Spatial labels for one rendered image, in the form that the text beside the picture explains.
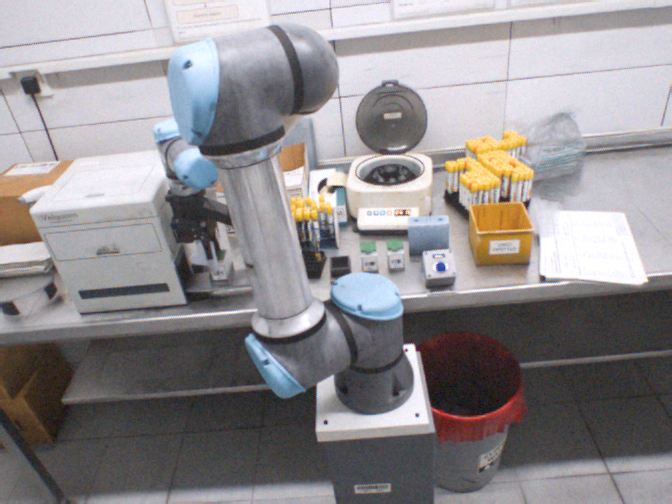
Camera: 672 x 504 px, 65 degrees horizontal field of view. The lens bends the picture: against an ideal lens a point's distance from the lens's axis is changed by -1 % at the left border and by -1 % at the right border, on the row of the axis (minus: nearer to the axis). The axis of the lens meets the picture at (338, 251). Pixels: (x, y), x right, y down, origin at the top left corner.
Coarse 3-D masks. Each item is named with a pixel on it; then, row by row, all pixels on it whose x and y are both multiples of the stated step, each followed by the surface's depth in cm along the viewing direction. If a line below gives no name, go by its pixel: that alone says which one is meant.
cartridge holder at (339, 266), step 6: (330, 258) 133; (336, 258) 134; (342, 258) 134; (348, 258) 133; (330, 264) 135; (336, 264) 135; (342, 264) 134; (348, 264) 130; (330, 270) 133; (336, 270) 129; (342, 270) 130; (348, 270) 130; (336, 276) 130; (342, 276) 130
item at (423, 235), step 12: (420, 216) 133; (432, 216) 132; (444, 216) 132; (408, 228) 131; (420, 228) 131; (432, 228) 130; (444, 228) 130; (408, 240) 133; (420, 240) 133; (432, 240) 132; (444, 240) 132; (420, 252) 135
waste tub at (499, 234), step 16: (480, 208) 135; (496, 208) 135; (512, 208) 135; (480, 224) 138; (496, 224) 138; (512, 224) 138; (528, 224) 127; (480, 240) 126; (496, 240) 126; (512, 240) 125; (528, 240) 125; (480, 256) 129; (496, 256) 128; (512, 256) 128; (528, 256) 128
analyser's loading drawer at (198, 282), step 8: (232, 264) 130; (208, 272) 133; (232, 272) 130; (240, 272) 132; (184, 280) 131; (192, 280) 131; (200, 280) 131; (208, 280) 130; (232, 280) 129; (240, 280) 129; (248, 280) 129; (184, 288) 128; (192, 288) 128; (200, 288) 128; (208, 288) 128; (216, 288) 128; (224, 288) 128; (232, 288) 128
